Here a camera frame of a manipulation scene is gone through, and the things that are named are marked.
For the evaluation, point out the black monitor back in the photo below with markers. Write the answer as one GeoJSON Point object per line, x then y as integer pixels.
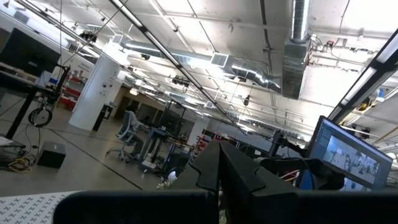
{"type": "Point", "coordinates": [28, 53]}

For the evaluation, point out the black standing desk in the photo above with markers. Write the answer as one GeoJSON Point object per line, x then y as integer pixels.
{"type": "Point", "coordinates": [18, 84]}

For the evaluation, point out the black frame light bar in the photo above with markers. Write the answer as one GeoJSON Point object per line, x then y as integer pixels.
{"type": "Point", "coordinates": [359, 84]}
{"type": "Point", "coordinates": [159, 46]}

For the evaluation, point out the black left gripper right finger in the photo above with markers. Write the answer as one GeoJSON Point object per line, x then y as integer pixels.
{"type": "Point", "coordinates": [236, 174]}

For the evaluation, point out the computer monitor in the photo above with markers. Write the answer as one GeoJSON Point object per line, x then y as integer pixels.
{"type": "Point", "coordinates": [351, 155]}

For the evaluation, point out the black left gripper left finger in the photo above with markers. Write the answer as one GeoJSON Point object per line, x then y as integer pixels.
{"type": "Point", "coordinates": [206, 168]}

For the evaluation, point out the small black box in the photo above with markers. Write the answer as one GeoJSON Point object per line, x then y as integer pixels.
{"type": "Point", "coordinates": [51, 155]}

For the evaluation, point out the red storage shelf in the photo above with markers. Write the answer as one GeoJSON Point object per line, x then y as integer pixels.
{"type": "Point", "coordinates": [70, 93]}

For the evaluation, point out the white cross-patterned board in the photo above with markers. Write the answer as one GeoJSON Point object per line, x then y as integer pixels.
{"type": "Point", "coordinates": [25, 208]}

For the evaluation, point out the grey office chair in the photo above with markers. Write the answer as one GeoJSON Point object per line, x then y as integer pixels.
{"type": "Point", "coordinates": [124, 133]}

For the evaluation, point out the white round pillar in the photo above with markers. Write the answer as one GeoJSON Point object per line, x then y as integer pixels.
{"type": "Point", "coordinates": [93, 93]}

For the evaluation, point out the blue-grey rolling desk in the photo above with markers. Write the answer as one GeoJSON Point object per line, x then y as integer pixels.
{"type": "Point", "coordinates": [152, 133]}

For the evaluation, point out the silver ventilation duct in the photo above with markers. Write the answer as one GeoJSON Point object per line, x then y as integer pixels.
{"type": "Point", "coordinates": [248, 73]}
{"type": "Point", "coordinates": [295, 62]}

